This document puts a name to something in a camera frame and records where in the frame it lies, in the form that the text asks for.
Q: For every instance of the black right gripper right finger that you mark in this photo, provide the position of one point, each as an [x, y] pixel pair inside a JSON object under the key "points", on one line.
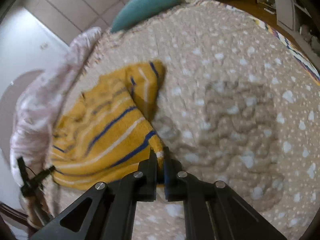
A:
{"points": [[213, 210]]}

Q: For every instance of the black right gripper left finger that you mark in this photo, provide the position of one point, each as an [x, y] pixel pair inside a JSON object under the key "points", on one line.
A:
{"points": [[105, 211]]}

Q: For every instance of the yellow striped knit sweater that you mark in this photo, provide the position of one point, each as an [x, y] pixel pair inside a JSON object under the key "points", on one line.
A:
{"points": [[108, 132]]}

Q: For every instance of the person left hand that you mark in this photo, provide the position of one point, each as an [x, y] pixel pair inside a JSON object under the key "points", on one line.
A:
{"points": [[35, 206]]}

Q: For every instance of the pink floral blanket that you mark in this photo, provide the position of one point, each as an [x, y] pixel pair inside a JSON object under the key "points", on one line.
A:
{"points": [[40, 105]]}

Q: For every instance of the pink rounded headboard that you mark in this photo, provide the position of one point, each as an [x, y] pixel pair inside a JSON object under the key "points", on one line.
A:
{"points": [[8, 103]]}

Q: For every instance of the beige dotted quilt bedspread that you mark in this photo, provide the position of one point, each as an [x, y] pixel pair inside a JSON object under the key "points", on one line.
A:
{"points": [[238, 104]]}

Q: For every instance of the beige wardrobe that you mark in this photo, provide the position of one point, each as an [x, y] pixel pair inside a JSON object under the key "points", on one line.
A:
{"points": [[68, 18]]}

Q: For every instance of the teal pillow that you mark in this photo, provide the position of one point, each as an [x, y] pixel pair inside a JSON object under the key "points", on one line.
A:
{"points": [[136, 11]]}

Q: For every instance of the white shelf unit with clutter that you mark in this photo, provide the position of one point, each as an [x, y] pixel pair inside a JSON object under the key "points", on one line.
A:
{"points": [[295, 17]]}

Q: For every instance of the white wall switch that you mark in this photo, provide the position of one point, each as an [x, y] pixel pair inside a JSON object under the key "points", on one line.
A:
{"points": [[44, 46]]}

